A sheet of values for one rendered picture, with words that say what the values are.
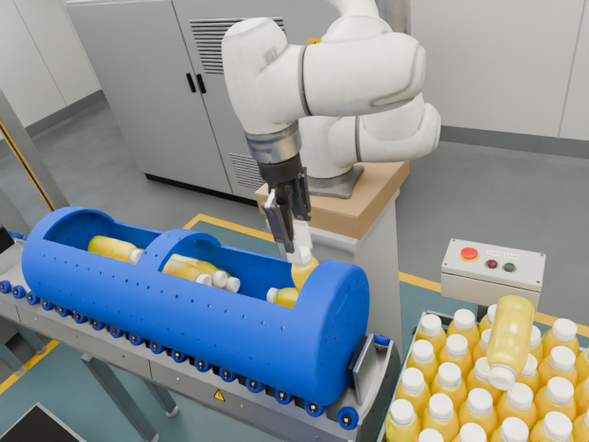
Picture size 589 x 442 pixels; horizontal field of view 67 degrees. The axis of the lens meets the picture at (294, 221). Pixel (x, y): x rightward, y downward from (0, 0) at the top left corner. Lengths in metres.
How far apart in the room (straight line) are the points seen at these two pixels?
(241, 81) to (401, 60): 0.22
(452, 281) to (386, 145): 0.40
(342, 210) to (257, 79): 0.67
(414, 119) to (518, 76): 2.24
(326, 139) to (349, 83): 0.63
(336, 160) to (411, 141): 0.21
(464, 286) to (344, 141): 0.49
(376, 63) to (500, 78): 2.84
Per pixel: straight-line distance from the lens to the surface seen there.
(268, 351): 0.87
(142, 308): 1.05
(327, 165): 1.29
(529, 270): 1.07
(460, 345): 0.95
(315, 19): 2.28
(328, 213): 1.28
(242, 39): 0.66
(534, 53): 3.36
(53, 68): 6.19
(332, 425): 1.03
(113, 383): 1.94
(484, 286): 1.07
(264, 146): 0.72
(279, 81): 0.66
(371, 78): 0.63
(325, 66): 0.64
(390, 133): 1.22
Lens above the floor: 1.84
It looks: 37 degrees down
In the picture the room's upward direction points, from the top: 13 degrees counter-clockwise
